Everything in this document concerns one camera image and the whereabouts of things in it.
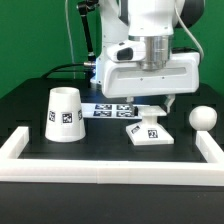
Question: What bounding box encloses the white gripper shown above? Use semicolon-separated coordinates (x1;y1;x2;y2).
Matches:
102;42;200;115

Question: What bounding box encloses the white lamp base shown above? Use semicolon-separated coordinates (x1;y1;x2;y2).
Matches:
126;106;174;145

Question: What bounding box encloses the white lamp bulb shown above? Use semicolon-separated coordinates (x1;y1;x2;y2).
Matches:
189;106;217;131

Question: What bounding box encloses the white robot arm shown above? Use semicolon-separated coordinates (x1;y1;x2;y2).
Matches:
93;0;205;104

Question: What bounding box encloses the white conical lamp shade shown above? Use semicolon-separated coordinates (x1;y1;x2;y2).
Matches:
45;87;86;142

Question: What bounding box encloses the paper sheet with markers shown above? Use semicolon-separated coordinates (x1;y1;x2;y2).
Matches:
81;103;140;119

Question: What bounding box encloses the white U-shaped fence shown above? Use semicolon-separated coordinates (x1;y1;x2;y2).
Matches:
0;127;224;186

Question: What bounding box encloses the black cable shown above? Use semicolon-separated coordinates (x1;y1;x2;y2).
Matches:
44;61;98;80

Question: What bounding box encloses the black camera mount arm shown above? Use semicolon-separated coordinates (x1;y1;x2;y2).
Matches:
77;0;99;61

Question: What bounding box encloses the white cable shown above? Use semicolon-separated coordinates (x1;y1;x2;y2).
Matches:
64;0;77;80

